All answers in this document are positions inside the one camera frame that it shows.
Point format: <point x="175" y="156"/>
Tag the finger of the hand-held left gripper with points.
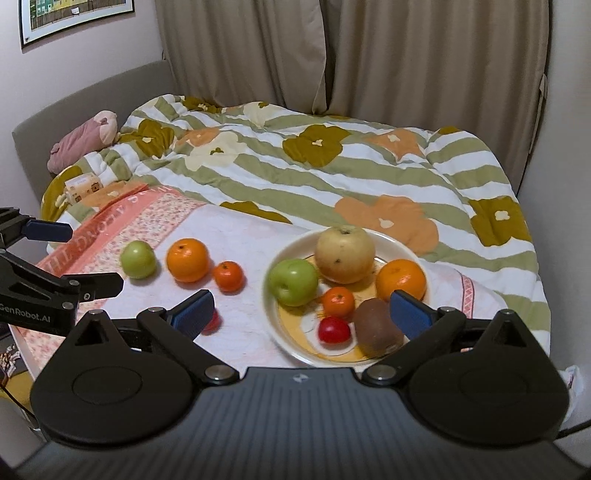
<point x="48" y="230"/>
<point x="99" y="285"/>

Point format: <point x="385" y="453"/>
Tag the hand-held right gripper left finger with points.
<point x="196" y="314"/>

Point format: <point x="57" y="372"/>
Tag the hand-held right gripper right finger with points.
<point x="408" y="314"/>

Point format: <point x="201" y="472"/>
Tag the brown kiwi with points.
<point x="376" y="332"/>

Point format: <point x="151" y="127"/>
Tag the large orange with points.
<point x="400" y="278"/>
<point x="187" y="260"/>

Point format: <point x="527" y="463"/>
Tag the green apple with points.
<point x="137" y="259"/>
<point x="293" y="282"/>

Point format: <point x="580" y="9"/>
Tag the small tangerine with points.
<point x="338" y="302"/>
<point x="228" y="276"/>

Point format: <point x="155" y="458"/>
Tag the small red fruit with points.
<point x="334" y="330"/>
<point x="212" y="321"/>

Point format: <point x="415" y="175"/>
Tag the large yellow apple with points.
<point x="345" y="254"/>

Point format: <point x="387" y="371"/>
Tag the cream cartoon duck plate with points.
<point x="288" y="333"/>

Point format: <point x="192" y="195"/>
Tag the dark printed box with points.
<point x="11" y="364"/>

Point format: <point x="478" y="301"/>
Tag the printed tissue pack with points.
<point x="84" y="188"/>

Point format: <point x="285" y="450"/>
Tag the pink floral cloth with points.
<point x="240" y="240"/>

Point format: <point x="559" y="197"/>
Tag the pink plush toy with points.
<point x="83" y="141"/>

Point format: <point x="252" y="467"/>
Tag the grey bed headboard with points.
<point x="92" y="101"/>

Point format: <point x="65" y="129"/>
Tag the green striped floral blanket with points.
<point x="323" y="175"/>

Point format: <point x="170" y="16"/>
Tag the white plastic bag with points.
<point x="569" y="378"/>

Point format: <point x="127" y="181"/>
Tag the beige curtain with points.
<point x="438" y="60"/>
<point x="240" y="50"/>

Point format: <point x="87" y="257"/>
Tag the framed wall poster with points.
<point x="74" y="16"/>

